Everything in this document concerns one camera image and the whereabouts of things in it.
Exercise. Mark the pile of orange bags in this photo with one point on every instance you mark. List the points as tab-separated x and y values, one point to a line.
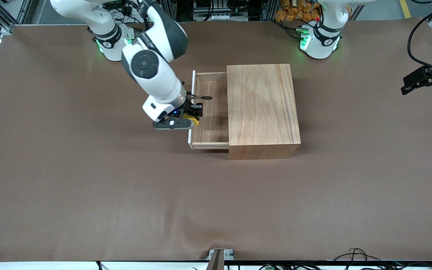
298	11

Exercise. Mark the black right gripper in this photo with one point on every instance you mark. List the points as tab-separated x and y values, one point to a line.
188	108

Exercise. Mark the wooden cabinet box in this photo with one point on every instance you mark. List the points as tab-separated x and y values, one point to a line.
263	108

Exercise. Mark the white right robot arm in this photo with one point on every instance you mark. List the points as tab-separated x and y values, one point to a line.
152	63

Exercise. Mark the yellow wooden block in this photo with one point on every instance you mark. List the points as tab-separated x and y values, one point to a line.
194	121

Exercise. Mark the brown table mat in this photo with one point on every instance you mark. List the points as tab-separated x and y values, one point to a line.
163	206

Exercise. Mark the white power strip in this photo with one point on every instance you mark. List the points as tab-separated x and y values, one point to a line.
222	17

